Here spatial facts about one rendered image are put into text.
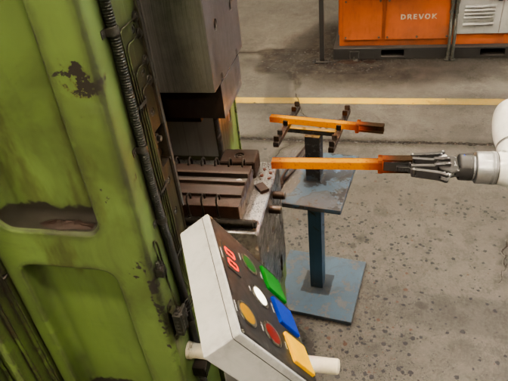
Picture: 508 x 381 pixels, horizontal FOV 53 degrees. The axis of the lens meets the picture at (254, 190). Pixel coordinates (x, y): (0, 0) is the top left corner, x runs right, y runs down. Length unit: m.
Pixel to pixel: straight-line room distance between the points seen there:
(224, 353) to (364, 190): 2.38
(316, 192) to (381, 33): 3.06
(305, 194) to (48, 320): 1.05
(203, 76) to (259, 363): 0.66
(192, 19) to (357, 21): 3.80
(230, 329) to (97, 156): 0.47
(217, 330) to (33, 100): 0.63
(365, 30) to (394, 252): 2.65
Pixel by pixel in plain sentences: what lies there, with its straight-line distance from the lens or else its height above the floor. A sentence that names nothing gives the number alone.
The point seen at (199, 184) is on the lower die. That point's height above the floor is 0.99.
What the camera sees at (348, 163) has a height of 1.07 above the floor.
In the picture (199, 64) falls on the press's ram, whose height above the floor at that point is 1.44.
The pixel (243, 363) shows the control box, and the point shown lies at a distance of 0.95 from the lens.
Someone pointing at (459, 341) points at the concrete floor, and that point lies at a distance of 2.46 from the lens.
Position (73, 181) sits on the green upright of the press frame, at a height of 1.24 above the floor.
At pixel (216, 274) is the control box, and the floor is 1.19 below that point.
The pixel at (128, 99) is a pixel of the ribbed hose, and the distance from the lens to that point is 1.11.
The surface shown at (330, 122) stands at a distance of 2.00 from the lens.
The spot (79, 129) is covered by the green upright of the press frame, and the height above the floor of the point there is 1.41.
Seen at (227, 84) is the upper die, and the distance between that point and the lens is 1.36.
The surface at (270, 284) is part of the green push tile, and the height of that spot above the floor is 1.04.
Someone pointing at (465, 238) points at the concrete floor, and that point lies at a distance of 2.93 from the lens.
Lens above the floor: 1.89
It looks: 36 degrees down
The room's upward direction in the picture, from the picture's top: 7 degrees counter-clockwise
